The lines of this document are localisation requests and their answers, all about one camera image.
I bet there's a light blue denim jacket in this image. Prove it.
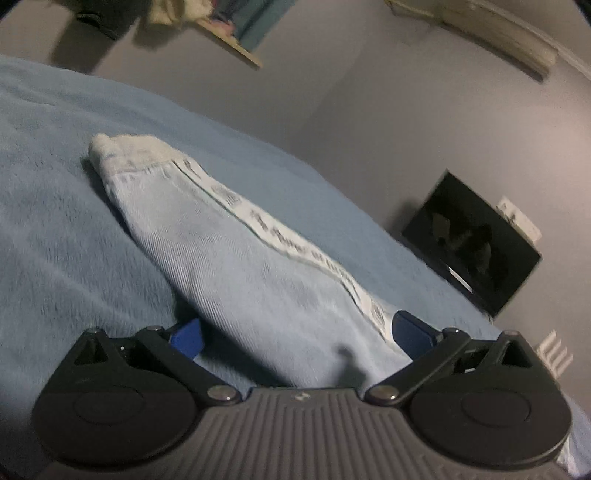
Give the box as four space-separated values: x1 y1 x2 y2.
88 134 410 390

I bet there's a black monitor screen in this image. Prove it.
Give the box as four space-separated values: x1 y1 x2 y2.
402 171 542 318

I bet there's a white wifi router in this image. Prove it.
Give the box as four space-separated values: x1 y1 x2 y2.
535 330 574 380

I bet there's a blue fleece blanket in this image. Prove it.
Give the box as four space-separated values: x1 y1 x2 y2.
0 54 591 480

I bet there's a white wall socket strip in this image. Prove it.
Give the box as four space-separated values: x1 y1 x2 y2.
496 196 542 246

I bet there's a wall shelf with clothes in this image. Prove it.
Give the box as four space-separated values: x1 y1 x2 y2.
141 0 296 70

